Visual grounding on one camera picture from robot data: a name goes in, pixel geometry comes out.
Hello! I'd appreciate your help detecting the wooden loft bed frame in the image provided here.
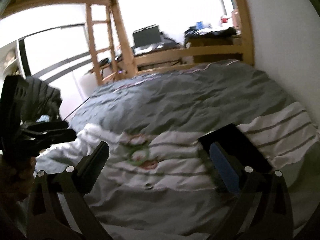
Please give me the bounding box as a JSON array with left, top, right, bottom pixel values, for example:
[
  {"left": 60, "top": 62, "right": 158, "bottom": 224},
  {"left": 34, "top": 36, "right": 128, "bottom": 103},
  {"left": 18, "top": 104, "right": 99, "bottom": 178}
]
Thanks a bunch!
[{"left": 1, "top": 0, "right": 254, "bottom": 85}]

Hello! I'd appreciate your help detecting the person's left hand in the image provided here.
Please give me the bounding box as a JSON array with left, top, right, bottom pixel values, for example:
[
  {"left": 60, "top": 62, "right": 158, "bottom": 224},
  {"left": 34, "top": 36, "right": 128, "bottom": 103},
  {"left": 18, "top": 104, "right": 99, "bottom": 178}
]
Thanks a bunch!
[{"left": 1, "top": 154, "right": 36, "bottom": 203}]

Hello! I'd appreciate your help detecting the white shelf with plush toys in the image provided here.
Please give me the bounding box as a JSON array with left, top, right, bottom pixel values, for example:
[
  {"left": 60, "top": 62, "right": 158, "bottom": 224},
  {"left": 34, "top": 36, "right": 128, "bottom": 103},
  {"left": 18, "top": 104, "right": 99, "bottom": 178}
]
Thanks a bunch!
[{"left": 1, "top": 41, "right": 24, "bottom": 81}]

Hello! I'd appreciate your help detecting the dark clothes pile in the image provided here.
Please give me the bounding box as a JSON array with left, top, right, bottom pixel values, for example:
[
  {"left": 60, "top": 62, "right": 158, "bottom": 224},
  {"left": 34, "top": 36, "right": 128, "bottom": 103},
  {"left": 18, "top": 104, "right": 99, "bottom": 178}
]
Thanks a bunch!
[{"left": 184, "top": 26, "right": 237, "bottom": 46}]

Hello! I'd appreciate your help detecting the wooden desk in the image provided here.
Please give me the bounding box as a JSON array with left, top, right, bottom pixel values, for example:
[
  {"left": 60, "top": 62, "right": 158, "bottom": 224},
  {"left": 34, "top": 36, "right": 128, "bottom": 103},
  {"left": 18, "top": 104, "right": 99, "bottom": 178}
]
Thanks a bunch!
[{"left": 99, "top": 40, "right": 183, "bottom": 70}]

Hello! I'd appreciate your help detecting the black computer monitor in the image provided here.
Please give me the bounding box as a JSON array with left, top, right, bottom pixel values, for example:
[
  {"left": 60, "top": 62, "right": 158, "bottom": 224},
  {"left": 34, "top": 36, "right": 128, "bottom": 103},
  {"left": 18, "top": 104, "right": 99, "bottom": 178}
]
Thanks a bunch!
[{"left": 132, "top": 25, "right": 162, "bottom": 48}]

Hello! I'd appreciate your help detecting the grey white striped duvet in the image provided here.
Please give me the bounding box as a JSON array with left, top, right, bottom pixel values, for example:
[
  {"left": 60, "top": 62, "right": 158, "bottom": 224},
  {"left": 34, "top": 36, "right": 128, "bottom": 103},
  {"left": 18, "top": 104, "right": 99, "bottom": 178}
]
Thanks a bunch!
[{"left": 36, "top": 60, "right": 319, "bottom": 239}]

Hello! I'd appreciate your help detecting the dark jacket on chair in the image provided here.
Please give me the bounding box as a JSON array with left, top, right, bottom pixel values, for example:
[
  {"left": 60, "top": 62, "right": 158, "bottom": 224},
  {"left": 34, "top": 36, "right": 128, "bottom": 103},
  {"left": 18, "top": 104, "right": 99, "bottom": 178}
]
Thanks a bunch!
[{"left": 21, "top": 76, "right": 62, "bottom": 122}]

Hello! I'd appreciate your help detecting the red item on dresser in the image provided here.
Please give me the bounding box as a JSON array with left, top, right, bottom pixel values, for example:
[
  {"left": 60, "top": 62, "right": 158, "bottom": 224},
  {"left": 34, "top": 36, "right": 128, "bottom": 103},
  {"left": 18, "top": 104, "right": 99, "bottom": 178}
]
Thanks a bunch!
[{"left": 220, "top": 16, "right": 232, "bottom": 26}]

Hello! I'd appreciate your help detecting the blue box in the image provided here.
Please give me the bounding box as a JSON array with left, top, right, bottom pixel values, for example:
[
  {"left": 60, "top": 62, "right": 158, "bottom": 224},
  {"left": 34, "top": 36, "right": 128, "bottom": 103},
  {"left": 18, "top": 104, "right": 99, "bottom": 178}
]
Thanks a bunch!
[{"left": 196, "top": 21, "right": 204, "bottom": 30}]

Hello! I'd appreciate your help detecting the white sliding wardrobe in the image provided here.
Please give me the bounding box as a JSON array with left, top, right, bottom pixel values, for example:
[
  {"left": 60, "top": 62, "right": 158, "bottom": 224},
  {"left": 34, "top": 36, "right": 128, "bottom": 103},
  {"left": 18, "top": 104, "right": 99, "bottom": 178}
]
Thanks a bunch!
[{"left": 17, "top": 24, "right": 97, "bottom": 120}]

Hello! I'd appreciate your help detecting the black jewelry box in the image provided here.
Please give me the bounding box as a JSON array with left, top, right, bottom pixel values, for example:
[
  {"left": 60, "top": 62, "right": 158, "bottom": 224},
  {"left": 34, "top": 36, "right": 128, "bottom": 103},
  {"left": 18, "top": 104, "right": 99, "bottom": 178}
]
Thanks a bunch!
[{"left": 198, "top": 124, "right": 272, "bottom": 184}]

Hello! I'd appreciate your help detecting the wooden ladder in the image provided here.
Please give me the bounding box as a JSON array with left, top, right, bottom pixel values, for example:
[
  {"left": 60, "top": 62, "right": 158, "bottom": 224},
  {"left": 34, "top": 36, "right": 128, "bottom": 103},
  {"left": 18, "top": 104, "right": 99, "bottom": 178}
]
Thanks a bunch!
[{"left": 86, "top": 3, "right": 118, "bottom": 85}]

